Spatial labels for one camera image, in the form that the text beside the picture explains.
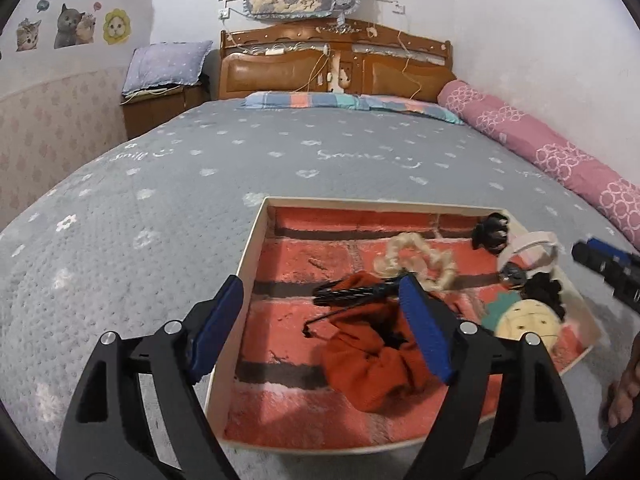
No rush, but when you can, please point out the black hair claw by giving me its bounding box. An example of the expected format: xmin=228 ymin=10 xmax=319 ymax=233
xmin=471 ymin=212 xmax=512 ymax=252

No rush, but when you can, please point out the grey flower-print blanket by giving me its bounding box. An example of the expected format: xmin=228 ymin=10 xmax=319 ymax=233
xmin=0 ymin=97 xmax=640 ymax=480

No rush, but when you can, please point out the wooden nightstand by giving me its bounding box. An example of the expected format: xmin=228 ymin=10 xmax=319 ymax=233
xmin=120 ymin=85 xmax=211 ymax=140

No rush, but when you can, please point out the yellow plush hair clip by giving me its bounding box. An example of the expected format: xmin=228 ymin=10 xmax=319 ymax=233
xmin=482 ymin=296 xmax=568 ymax=356

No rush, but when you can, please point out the tabby kitten sticker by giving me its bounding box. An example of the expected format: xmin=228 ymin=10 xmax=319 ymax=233
xmin=16 ymin=19 xmax=42 ymax=52

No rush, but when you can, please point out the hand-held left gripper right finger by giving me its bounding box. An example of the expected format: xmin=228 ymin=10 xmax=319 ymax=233
xmin=397 ymin=275 xmax=586 ymax=480

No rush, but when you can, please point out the purple dotted pillow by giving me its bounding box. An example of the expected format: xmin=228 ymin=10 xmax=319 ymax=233
xmin=122 ymin=40 xmax=214 ymax=96

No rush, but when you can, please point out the brick-patterned tray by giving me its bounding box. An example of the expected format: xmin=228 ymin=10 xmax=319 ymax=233
xmin=205 ymin=196 xmax=606 ymax=456

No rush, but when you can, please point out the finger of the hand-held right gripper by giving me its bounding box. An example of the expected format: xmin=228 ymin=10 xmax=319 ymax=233
xmin=586 ymin=237 xmax=640 ymax=263
xmin=571 ymin=242 xmax=621 ymax=286

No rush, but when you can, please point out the grey cat sticker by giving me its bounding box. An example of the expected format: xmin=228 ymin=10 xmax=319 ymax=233
xmin=54 ymin=3 xmax=97 ymax=49

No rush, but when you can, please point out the wooden headboard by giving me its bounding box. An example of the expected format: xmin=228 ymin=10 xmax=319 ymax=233
xmin=218 ymin=17 xmax=455 ymax=103

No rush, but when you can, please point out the pink patterned bolster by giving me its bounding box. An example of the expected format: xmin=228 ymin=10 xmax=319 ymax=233
xmin=437 ymin=79 xmax=640 ymax=251

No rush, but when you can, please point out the yellow flower cat sticker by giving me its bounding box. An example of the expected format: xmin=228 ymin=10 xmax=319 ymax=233
xmin=103 ymin=8 xmax=132 ymax=46

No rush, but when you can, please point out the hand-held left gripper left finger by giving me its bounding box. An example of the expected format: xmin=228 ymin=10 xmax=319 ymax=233
xmin=55 ymin=274 xmax=246 ymax=480

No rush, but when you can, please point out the striped pillow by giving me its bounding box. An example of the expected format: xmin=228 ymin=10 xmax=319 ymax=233
xmin=360 ymin=94 xmax=465 ymax=125
xmin=240 ymin=91 xmax=366 ymax=111

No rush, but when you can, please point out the black scrunchie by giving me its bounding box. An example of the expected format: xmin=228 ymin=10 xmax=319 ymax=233
xmin=525 ymin=274 xmax=567 ymax=321

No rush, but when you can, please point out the red scrunchie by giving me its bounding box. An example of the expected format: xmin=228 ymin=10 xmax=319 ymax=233
xmin=320 ymin=272 xmax=458 ymax=413

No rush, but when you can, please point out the cream flower scrunchie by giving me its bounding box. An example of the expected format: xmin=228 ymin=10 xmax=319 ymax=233
xmin=374 ymin=234 xmax=457 ymax=292

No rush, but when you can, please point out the person's right hand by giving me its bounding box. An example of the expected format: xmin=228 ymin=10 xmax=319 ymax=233
xmin=602 ymin=332 xmax=640 ymax=428

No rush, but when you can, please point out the orange cable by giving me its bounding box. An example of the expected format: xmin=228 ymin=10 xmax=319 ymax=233
xmin=397 ymin=30 xmax=431 ymax=101

